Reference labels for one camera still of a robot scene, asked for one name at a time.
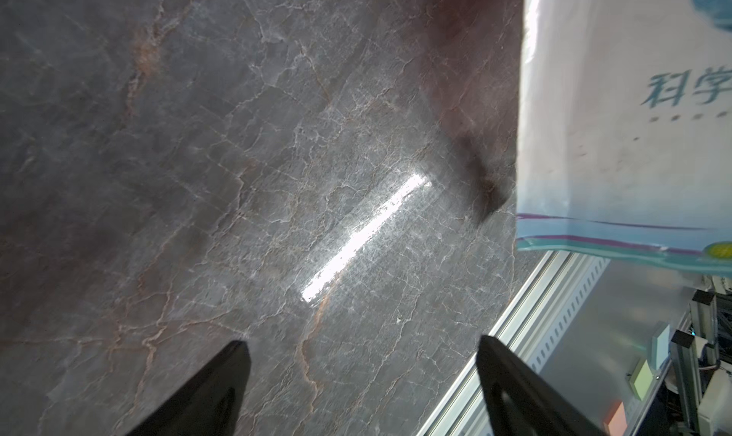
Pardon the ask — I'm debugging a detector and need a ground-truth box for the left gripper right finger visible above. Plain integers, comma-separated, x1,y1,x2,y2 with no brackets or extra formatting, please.
476,335,604,436

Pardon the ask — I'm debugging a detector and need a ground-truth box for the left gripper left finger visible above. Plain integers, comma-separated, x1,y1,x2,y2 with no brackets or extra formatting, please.
130,341,252,435

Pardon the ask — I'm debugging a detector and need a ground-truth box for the science magazine book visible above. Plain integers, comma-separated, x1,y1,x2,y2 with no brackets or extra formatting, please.
516,0,731,276

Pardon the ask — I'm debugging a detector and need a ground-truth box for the aluminium front rail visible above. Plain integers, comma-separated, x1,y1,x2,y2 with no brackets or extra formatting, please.
417,251,610,436

